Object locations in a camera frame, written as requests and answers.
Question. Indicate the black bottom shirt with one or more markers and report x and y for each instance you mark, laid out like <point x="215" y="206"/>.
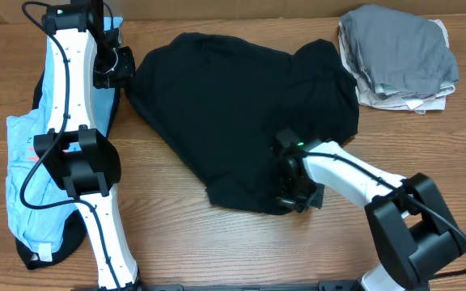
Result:
<point x="44" y="238"/>

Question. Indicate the light blue t-shirt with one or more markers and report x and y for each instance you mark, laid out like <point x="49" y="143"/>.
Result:
<point x="69" y="60"/>

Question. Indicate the black t-shirt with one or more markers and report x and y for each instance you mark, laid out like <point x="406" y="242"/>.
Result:
<point x="218" y="102"/>

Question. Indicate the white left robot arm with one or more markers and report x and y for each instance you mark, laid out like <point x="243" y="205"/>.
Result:
<point x="79" y="158"/>

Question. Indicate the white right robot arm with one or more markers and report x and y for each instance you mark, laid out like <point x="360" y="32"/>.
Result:
<point x="414" y="233"/>

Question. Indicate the gray folded garment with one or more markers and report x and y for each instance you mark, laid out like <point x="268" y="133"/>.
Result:
<point x="397" y="53"/>

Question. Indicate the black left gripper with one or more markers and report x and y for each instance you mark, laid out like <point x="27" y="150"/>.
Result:
<point x="128" y="68"/>

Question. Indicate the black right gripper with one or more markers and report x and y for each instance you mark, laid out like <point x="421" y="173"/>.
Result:
<point x="285" y="198"/>

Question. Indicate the beige folded garment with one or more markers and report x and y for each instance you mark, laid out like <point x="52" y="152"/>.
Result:
<point x="367" y="97"/>

